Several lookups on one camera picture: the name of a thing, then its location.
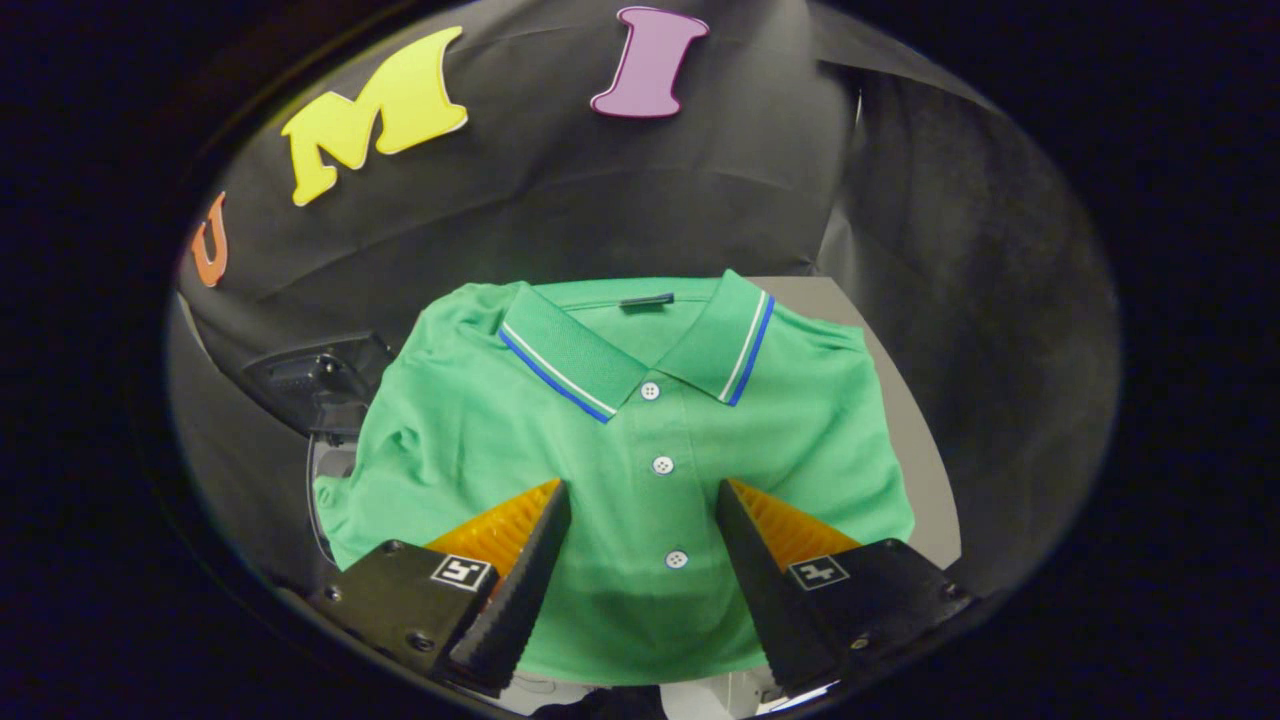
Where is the beige cabinet with grey top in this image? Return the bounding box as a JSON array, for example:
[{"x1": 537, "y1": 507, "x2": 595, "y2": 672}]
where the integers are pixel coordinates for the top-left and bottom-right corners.
[{"x1": 655, "y1": 277, "x2": 963, "y2": 717}]

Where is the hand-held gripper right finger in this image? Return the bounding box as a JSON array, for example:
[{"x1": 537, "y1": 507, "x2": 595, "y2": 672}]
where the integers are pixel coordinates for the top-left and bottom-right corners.
[{"x1": 715, "y1": 478, "x2": 976, "y2": 698}]

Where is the dark washing machine lid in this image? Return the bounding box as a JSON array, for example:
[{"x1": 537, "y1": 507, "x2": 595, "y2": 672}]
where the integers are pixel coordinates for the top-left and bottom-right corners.
[{"x1": 243, "y1": 332, "x2": 397, "y2": 441}]

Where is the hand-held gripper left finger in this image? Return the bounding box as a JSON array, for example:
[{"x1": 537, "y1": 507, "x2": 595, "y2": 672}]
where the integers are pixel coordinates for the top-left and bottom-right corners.
[{"x1": 310, "y1": 479, "x2": 573, "y2": 698}]

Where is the green polo shirt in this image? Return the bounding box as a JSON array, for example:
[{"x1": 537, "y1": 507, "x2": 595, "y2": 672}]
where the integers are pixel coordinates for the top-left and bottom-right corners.
[{"x1": 314, "y1": 268, "x2": 916, "y2": 687}]

